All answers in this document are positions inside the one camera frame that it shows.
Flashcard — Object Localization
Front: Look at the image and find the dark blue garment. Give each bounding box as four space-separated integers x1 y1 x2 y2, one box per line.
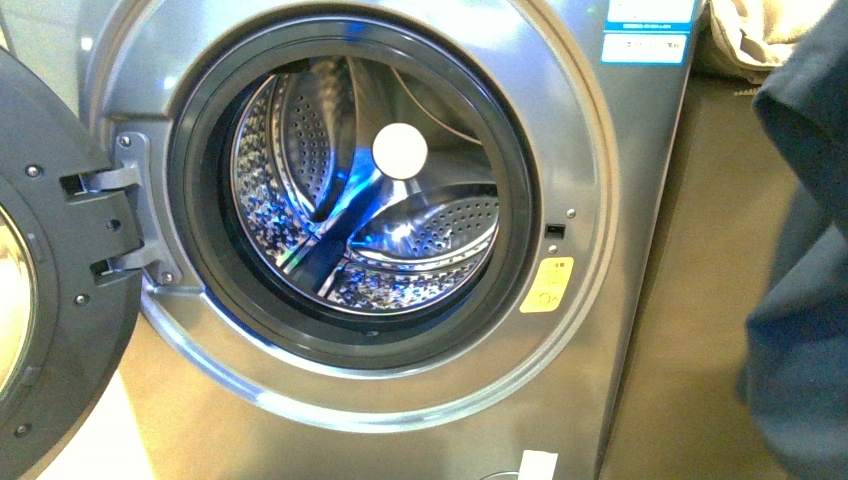
740 1 847 479

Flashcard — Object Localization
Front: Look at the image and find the grey front-load washing machine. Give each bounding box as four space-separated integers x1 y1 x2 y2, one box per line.
77 1 692 479

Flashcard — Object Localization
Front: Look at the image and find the grey washing machine door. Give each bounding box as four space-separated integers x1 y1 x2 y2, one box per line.
1 53 141 479

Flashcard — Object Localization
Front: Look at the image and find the orange warning sticker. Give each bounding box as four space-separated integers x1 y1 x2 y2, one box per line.
519 257 574 314

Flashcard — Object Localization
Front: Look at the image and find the white tape label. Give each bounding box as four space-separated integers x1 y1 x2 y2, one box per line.
517 450 559 480

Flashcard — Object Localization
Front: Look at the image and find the blue white energy label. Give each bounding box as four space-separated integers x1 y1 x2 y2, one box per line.
600 0 699 66

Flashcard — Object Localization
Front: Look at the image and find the brown cabinet panel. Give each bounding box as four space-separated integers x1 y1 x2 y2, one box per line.
600 76 797 479

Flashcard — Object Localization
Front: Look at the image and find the beige cloth on cabinet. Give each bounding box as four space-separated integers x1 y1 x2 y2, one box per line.
693 0 834 86

